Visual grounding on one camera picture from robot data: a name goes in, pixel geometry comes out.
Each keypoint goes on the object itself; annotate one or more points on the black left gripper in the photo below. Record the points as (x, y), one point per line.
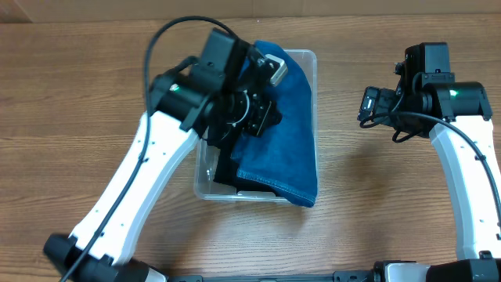
(261, 116)

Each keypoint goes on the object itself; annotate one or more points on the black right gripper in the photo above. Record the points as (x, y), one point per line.
(387, 98)

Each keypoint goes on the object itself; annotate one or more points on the blue denim cloth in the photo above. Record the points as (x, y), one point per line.
(283, 158)

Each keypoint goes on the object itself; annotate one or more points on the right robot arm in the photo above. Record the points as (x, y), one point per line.
(456, 117)

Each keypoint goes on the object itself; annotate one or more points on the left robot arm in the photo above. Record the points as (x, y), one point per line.
(221, 90)

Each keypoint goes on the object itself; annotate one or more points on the clear plastic storage bin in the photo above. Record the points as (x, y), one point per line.
(207, 156)

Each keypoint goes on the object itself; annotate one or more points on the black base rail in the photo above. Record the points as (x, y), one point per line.
(274, 277)

